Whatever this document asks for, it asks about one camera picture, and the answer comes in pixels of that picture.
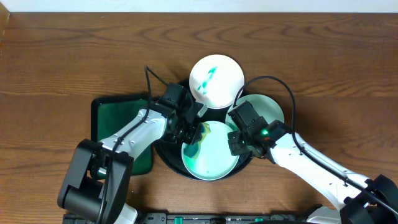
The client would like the green yellow sponge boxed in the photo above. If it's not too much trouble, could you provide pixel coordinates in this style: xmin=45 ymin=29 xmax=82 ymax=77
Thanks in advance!
xmin=183 ymin=142 xmax=200 ymax=159

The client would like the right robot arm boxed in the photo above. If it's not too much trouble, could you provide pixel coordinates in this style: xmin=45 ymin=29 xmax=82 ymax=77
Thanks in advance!
xmin=228 ymin=117 xmax=397 ymax=223

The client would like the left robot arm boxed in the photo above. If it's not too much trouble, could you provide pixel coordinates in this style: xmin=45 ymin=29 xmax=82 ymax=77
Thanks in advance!
xmin=57 ymin=103 xmax=203 ymax=223

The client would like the round black tray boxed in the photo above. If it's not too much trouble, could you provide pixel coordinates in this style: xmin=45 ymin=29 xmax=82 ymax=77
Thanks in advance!
xmin=155 ymin=108 xmax=252 ymax=180

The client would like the green rectangular sponge tray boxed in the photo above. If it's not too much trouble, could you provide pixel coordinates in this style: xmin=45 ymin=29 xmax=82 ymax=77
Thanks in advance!
xmin=90 ymin=93 xmax=154 ymax=180

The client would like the pink plate with green stain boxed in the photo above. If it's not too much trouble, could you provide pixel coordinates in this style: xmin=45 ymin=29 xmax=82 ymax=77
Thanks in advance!
xmin=188 ymin=54 xmax=245 ymax=109

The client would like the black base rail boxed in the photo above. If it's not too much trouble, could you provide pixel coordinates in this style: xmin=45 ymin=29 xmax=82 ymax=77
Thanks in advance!
xmin=116 ymin=213 xmax=305 ymax=224

